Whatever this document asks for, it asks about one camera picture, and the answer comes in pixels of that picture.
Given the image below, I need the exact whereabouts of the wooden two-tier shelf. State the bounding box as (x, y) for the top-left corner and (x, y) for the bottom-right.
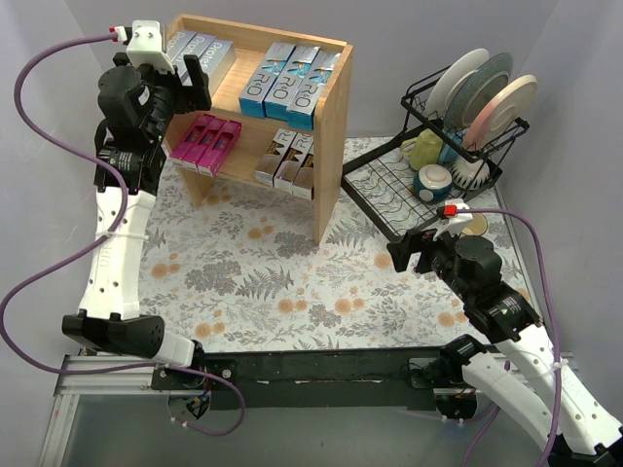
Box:
(166, 14), (352, 243)

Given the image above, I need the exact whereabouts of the silver black gold toothpaste box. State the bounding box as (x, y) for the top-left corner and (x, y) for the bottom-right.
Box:
(274, 133), (313, 194)

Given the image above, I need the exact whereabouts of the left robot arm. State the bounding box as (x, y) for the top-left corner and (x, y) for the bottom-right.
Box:
(61, 54), (211, 389)

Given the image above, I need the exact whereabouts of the purple cable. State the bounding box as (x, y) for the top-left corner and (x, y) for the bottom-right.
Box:
(0, 26), (247, 436)
(457, 206), (564, 467)

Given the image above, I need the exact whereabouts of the pink and cream plate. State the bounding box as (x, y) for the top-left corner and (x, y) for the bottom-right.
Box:
(462, 75), (538, 152)

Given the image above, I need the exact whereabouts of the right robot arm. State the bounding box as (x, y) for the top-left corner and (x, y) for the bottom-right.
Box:
(387, 230), (622, 466)

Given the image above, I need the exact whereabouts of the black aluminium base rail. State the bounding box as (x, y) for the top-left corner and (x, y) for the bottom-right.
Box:
(53, 347), (585, 424)

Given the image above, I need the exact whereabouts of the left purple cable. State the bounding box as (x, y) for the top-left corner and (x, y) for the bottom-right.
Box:
(0, 26), (247, 436)

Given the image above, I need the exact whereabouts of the grey speckled plate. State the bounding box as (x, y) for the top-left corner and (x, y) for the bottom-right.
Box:
(443, 53), (514, 131)

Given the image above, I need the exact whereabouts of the teal spotted bowl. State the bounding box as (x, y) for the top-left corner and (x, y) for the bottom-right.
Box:
(413, 164), (453, 203)

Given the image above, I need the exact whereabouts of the cream enamel mug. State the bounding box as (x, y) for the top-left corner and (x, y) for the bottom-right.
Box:
(462, 213), (489, 236)

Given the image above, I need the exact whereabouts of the silver toothpaste box slanted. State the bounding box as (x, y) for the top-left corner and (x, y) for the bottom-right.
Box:
(165, 29), (197, 67)

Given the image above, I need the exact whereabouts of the floral table mat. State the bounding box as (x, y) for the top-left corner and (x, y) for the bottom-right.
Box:
(100, 136), (543, 353)

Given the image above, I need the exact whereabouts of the black striped white bowl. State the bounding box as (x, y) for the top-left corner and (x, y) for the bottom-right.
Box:
(450, 158), (490, 191)

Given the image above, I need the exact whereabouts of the white plate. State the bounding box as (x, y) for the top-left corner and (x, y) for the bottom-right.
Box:
(423, 49), (490, 120)

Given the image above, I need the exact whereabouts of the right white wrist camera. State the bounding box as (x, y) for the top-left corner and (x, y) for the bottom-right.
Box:
(433, 198), (473, 241)

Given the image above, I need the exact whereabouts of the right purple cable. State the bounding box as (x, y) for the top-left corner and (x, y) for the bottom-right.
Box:
(457, 206), (564, 467)

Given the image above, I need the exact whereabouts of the pink toothpaste box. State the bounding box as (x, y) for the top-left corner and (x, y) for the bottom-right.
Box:
(184, 116), (227, 171)
(197, 121), (241, 177)
(169, 114), (213, 165)

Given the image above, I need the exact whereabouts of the green mug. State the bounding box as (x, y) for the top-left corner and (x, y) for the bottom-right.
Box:
(400, 129), (443, 170)

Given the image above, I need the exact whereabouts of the blue mug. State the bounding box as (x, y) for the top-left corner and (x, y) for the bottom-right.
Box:
(437, 130), (465, 165)

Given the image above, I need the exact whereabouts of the black wire dish rack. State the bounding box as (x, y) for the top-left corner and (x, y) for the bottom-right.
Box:
(342, 70), (530, 241)

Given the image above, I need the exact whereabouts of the silver Protect toothpaste box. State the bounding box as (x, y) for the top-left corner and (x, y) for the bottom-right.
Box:
(200, 39), (237, 95)
(173, 33), (215, 82)

